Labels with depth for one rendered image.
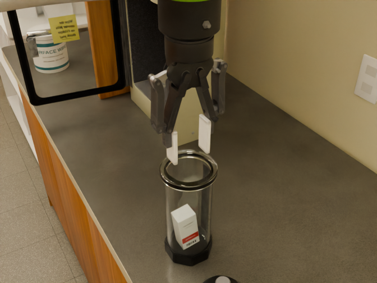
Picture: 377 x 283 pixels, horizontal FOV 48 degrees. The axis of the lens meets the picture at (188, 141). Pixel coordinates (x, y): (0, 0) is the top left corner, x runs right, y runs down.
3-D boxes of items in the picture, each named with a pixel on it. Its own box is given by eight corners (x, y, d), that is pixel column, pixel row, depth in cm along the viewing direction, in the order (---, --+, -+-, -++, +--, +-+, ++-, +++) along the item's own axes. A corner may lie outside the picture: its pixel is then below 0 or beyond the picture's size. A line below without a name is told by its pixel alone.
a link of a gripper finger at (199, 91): (184, 63, 68) (191, 59, 68) (201, 113, 76) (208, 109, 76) (196, 72, 65) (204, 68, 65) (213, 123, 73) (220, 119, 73)
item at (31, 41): (39, 57, 120) (35, 38, 117) (31, 58, 119) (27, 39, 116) (38, 54, 122) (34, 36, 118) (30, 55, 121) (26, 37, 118)
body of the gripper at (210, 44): (200, 18, 67) (199, 71, 73) (152, 28, 64) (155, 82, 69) (226, 33, 62) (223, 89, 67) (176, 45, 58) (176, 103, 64)
